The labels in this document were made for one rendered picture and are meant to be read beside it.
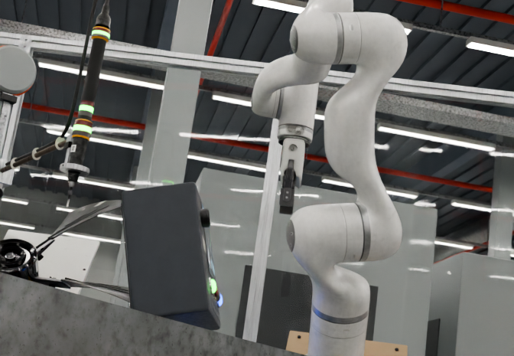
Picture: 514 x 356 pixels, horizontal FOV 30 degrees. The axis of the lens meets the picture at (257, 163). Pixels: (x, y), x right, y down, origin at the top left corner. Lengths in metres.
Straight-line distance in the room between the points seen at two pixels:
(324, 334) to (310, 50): 0.59
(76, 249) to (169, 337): 2.39
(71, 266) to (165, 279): 1.27
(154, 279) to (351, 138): 0.63
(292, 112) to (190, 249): 0.93
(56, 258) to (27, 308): 2.41
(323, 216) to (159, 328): 1.60
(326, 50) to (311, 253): 0.39
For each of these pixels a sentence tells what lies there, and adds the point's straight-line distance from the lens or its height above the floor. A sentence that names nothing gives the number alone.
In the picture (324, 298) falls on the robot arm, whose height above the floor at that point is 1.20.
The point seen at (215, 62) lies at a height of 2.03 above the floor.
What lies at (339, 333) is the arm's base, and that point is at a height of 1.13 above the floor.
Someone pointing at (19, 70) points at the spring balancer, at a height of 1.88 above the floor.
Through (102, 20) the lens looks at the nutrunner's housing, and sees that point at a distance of 2.41.
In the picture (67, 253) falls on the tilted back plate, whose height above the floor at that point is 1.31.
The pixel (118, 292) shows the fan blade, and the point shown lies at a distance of 2.15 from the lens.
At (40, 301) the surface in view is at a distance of 0.26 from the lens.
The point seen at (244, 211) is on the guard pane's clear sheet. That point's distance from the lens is 2.97.
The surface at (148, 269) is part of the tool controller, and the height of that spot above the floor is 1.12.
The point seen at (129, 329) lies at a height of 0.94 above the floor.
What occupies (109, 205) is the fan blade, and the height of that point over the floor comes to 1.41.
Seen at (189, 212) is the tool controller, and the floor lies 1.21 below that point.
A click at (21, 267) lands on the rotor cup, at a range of 2.21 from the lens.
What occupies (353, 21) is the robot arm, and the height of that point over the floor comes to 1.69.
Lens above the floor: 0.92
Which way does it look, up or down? 15 degrees up
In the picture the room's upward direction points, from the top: 8 degrees clockwise
